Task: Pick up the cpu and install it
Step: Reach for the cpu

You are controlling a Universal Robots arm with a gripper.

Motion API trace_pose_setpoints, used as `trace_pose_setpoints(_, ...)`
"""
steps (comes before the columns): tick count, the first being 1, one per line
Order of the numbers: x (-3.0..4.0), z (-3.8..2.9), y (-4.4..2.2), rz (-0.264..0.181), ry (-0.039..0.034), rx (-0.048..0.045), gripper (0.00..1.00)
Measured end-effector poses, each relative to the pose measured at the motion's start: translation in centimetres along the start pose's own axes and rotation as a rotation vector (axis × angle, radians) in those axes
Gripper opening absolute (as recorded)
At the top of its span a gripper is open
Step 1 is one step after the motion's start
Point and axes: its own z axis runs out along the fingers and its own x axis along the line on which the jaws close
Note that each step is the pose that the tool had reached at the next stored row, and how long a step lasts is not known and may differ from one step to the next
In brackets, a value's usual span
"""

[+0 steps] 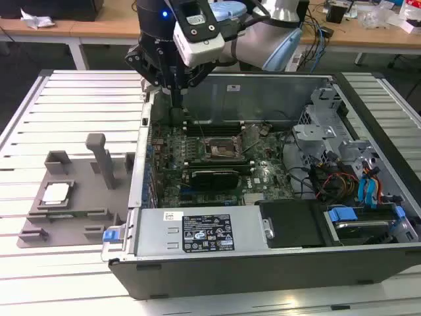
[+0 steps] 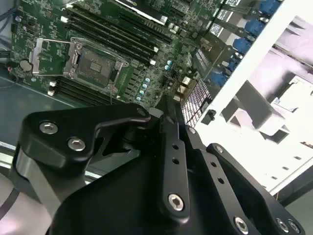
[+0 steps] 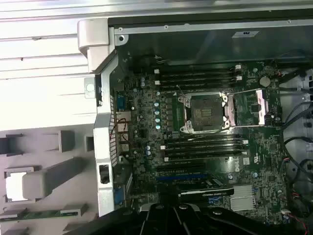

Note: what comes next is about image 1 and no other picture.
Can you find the small black box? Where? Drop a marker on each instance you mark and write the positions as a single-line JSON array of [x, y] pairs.
[[335, 14]]

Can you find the silver CPU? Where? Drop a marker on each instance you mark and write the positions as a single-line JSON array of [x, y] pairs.
[[56, 195]]

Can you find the green motherboard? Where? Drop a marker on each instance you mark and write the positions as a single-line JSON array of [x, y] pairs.
[[266, 179]]

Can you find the wooden desk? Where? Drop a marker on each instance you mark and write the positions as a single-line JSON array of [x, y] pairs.
[[108, 29]]

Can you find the small silver heatsink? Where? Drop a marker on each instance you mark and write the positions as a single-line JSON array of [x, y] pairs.
[[255, 197]]

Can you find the black RAM slot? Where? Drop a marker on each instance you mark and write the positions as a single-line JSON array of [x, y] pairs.
[[217, 125], [217, 131]]

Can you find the black PC case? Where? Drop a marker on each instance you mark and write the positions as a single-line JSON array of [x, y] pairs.
[[263, 273]]

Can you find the clear plastic bags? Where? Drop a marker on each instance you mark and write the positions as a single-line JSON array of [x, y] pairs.
[[378, 14]]

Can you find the black graphics card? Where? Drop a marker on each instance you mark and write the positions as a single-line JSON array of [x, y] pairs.
[[213, 180]]

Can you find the black plastic shroud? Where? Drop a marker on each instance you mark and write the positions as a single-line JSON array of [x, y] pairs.
[[292, 224]]

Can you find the white cardboard box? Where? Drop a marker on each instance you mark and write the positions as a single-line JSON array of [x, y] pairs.
[[412, 28]]

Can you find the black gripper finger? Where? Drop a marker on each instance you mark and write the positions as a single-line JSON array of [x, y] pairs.
[[197, 74], [144, 66]]

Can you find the silver metal drive cage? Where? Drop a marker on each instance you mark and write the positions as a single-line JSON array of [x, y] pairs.
[[312, 131]]

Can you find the grey power supply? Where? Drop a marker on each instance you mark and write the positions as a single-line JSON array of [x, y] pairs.
[[154, 230]]

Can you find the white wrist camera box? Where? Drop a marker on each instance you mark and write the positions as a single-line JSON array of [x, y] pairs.
[[200, 49]]

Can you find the tall black desktop box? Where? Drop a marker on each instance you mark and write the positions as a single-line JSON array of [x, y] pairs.
[[304, 11]]

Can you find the white power strip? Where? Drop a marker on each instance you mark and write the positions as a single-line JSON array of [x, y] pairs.
[[293, 62]]

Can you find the crumpled white paper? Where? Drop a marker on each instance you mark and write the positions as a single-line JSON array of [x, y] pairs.
[[36, 19]]

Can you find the grey case hinge block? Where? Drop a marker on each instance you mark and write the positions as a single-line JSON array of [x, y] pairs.
[[146, 86]]

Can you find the round coin battery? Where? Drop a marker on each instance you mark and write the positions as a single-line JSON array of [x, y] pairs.
[[264, 131]]

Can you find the thin locking lever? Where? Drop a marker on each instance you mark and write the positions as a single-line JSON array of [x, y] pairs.
[[200, 126]]

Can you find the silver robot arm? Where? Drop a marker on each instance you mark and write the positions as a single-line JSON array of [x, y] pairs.
[[253, 42]]

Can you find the hard disk in blue carrier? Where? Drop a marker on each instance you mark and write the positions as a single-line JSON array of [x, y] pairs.
[[361, 227]]

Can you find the blue case latch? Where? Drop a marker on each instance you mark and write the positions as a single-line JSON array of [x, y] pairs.
[[110, 236]]

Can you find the CPU socket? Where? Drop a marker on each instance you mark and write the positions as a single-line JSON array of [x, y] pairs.
[[218, 149]]

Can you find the grey parts rack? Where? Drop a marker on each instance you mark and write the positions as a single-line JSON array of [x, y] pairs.
[[82, 204]]

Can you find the small black device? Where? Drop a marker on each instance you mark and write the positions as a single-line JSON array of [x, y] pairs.
[[327, 32]]

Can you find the wide black box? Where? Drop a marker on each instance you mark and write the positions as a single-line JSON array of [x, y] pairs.
[[49, 8]]

